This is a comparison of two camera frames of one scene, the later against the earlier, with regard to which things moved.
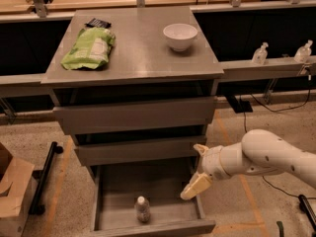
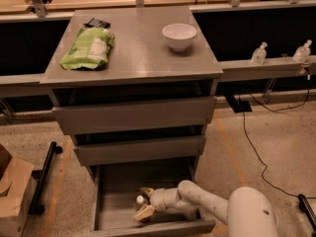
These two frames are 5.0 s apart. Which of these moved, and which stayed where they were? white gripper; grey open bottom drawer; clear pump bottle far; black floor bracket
Moved: white gripper
Stayed: grey open bottom drawer; black floor bracket; clear pump bottle far
